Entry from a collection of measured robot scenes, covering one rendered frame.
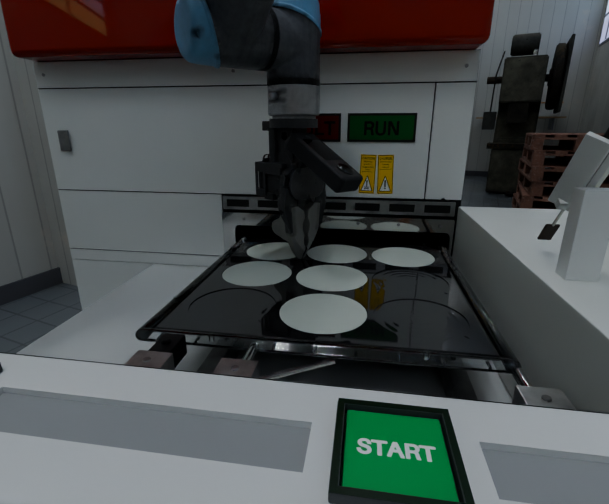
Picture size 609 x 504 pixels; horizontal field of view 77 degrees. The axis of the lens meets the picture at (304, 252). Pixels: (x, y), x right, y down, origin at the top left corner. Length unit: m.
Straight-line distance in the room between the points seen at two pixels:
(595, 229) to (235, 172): 0.57
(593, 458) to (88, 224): 0.89
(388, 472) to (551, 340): 0.25
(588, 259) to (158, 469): 0.38
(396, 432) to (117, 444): 0.13
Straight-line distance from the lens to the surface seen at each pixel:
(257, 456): 0.20
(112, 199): 0.90
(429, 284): 0.55
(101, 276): 0.97
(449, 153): 0.73
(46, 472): 0.22
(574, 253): 0.43
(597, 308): 0.38
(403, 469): 0.19
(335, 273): 0.56
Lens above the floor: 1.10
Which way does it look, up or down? 18 degrees down
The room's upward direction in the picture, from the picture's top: straight up
